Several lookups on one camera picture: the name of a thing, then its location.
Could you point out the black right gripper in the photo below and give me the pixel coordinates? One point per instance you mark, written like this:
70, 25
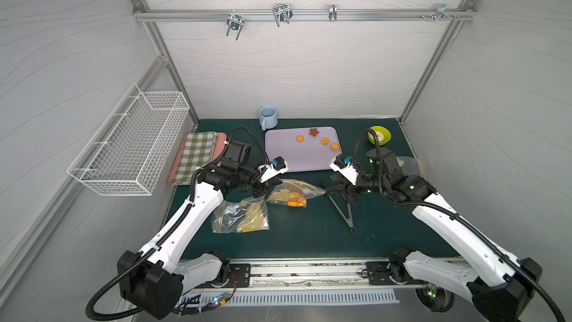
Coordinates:
348, 189

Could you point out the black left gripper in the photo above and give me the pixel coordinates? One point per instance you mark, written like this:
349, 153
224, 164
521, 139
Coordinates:
260, 184

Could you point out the clear zip bag underneath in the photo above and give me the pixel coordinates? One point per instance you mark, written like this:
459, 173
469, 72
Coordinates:
294, 193

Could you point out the lavender plastic tray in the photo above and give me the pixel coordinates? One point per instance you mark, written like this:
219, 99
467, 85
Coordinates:
311, 155

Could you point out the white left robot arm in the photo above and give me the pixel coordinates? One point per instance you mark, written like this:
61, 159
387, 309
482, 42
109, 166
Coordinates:
211, 184

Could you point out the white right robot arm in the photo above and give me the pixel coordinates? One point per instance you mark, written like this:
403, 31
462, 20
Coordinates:
496, 282

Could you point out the clear zip bag with duck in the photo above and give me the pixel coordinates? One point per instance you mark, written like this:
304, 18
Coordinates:
247, 216

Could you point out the green plastic bowl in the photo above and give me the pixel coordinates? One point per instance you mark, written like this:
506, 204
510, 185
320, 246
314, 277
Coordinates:
386, 132

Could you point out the pink tray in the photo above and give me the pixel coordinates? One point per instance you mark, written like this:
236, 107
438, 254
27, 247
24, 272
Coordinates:
221, 143

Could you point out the light blue ceramic mug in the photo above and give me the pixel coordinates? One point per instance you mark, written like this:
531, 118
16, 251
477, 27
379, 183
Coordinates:
268, 118

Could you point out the brown star cookie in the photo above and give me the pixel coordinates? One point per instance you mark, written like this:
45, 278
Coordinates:
314, 132

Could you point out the white vent strip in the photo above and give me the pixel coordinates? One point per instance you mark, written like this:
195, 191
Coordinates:
355, 297

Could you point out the metal hook clamp left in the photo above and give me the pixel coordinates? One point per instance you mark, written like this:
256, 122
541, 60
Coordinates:
235, 23

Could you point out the metal hook clamp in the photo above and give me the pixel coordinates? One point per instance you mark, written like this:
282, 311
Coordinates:
282, 13
235, 23
441, 14

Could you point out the metal hook small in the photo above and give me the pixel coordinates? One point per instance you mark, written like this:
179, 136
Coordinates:
333, 13

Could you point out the metal hook clamp middle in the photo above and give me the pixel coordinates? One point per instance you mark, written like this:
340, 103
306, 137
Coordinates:
282, 13

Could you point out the metal hook clamp right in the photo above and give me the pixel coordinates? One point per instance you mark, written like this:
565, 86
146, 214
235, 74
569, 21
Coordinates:
441, 14

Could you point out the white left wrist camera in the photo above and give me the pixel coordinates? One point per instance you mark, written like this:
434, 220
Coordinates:
273, 168

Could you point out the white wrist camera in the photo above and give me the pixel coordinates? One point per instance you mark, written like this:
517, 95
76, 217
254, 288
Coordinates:
273, 168
343, 165

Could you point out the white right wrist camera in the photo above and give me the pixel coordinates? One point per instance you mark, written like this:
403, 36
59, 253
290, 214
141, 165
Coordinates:
343, 165

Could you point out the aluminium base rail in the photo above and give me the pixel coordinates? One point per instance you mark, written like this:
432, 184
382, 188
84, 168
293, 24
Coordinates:
280, 273

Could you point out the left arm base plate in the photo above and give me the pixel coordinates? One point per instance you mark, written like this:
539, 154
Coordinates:
233, 274

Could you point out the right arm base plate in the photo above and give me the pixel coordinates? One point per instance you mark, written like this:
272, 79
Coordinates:
380, 273

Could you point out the white wire basket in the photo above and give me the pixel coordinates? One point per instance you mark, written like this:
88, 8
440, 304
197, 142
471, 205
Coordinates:
127, 154

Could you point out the aluminium top rail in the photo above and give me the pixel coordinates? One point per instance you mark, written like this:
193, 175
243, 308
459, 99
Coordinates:
299, 15

